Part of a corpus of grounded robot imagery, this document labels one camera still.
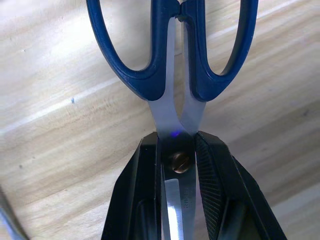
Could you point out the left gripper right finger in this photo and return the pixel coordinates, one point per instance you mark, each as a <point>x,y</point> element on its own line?
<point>225,195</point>

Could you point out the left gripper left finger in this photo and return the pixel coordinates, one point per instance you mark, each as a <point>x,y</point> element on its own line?
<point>140,190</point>

